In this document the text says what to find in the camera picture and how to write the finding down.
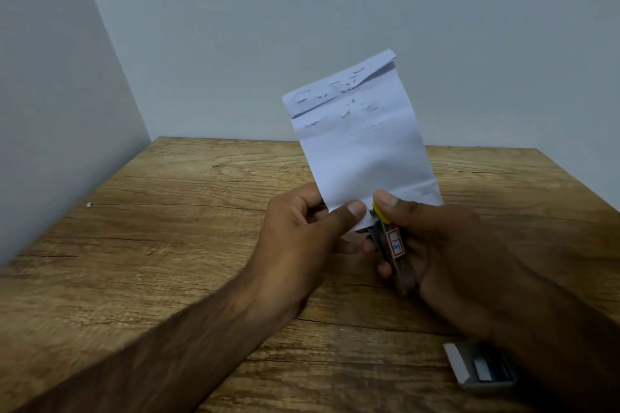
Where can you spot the person's left hand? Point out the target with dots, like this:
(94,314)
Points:
(290,248)

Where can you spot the person's right hand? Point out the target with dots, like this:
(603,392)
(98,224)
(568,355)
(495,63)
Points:
(445,262)

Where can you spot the person's left thumb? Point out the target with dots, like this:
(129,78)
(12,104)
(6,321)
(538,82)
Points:
(345,219)

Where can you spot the person's right thumb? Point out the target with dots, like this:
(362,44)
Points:
(395,207)

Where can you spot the small metal stapler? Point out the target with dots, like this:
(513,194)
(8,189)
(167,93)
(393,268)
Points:
(393,250)

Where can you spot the white paper sheet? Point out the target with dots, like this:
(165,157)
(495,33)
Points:
(361,137)

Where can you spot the person's right forearm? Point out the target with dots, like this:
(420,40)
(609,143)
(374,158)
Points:
(557,335)

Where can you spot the person's left forearm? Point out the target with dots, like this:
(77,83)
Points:
(160,354)

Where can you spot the open staple box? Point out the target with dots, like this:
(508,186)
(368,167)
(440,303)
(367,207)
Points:
(477,363)

